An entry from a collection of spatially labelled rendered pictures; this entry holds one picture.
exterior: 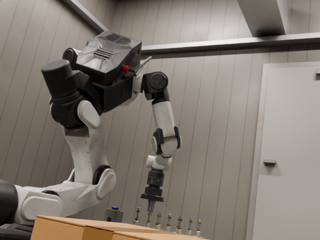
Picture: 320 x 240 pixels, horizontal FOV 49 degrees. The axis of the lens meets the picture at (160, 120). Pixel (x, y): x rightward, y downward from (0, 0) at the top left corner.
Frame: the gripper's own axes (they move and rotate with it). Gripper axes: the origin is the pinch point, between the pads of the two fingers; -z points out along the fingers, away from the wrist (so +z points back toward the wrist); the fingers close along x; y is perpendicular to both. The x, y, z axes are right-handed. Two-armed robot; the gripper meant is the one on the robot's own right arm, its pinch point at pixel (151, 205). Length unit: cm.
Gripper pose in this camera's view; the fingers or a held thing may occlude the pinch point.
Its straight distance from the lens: 192.6
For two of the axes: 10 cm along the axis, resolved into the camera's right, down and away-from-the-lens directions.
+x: -9.2, -2.4, -3.0
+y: 3.5, -1.8, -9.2
